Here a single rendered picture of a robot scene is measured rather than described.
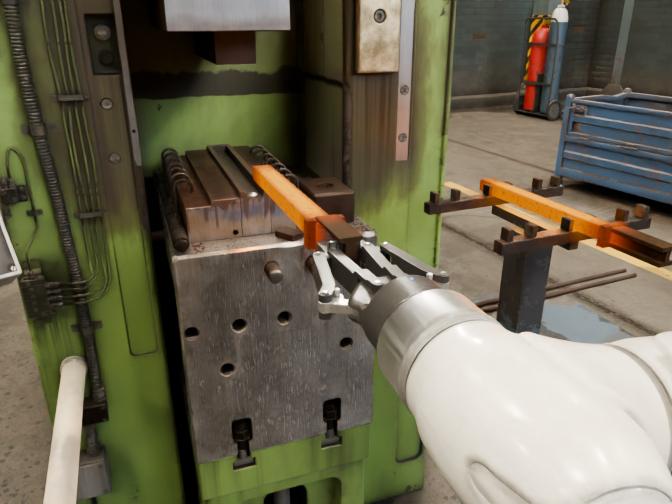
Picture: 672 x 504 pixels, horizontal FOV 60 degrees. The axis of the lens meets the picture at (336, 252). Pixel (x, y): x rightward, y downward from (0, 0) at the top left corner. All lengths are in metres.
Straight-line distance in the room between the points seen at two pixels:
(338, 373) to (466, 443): 0.88
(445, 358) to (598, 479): 0.11
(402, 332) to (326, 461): 0.94
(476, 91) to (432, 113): 7.58
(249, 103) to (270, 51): 0.14
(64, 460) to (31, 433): 1.20
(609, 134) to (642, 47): 5.21
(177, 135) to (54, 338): 0.56
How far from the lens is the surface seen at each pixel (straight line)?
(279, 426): 1.24
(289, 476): 1.34
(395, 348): 0.42
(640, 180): 4.60
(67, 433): 1.12
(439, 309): 0.42
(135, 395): 1.38
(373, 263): 0.57
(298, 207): 0.74
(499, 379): 0.35
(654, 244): 0.93
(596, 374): 0.37
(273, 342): 1.12
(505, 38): 9.13
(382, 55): 1.23
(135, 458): 1.48
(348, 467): 1.39
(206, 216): 1.06
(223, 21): 1.01
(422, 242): 1.40
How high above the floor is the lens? 1.30
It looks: 23 degrees down
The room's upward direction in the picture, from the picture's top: straight up
